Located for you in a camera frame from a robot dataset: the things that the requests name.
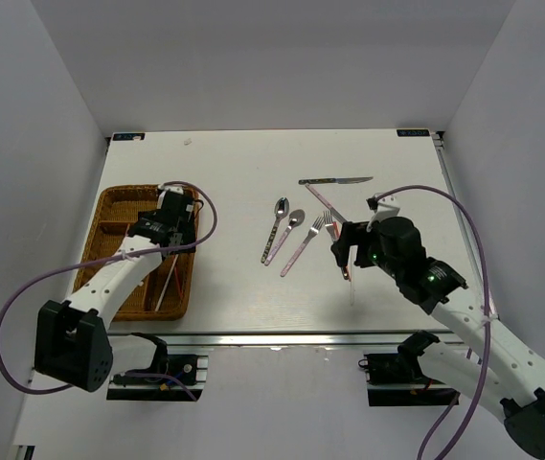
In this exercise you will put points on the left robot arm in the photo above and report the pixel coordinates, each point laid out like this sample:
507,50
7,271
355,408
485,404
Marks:
72,343

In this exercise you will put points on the right blue table label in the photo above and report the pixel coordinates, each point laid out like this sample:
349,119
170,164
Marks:
404,132

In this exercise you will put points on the blue table label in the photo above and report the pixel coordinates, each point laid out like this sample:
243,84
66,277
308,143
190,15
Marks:
128,136
404,132

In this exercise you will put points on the dark handled table knife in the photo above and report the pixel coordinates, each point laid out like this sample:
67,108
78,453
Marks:
335,180

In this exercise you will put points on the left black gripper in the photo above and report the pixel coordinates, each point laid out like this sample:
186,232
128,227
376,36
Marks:
189,228

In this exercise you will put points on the left blue table label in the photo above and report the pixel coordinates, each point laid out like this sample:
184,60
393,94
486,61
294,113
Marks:
128,136

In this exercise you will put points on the pink handled table knife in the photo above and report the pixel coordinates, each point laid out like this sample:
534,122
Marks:
326,203

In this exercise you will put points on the pink handled fork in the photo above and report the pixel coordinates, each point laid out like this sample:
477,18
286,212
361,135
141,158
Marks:
313,231

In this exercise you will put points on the orange chopstick under fork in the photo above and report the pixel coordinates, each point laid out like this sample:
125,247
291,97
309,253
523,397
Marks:
333,232

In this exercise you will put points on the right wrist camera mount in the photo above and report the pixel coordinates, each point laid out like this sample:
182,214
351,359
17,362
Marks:
383,208

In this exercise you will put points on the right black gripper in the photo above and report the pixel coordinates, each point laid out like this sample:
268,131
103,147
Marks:
351,235

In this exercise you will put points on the aluminium table rail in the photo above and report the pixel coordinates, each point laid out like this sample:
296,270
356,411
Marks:
466,229

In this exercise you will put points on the pink handled spoon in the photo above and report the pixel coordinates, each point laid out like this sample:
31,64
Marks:
296,218

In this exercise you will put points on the dark handled fork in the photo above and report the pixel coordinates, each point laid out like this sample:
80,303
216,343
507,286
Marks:
327,217

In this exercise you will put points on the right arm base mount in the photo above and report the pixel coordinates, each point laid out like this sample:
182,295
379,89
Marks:
390,385

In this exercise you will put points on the dark handled spoon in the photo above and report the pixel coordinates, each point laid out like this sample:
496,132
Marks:
281,211

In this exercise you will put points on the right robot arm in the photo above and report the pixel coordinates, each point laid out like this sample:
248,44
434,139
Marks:
510,381

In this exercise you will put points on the orange chopstick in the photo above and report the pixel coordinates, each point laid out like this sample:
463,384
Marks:
333,232
176,277

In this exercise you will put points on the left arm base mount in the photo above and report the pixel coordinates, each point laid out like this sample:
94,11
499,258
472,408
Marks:
147,369

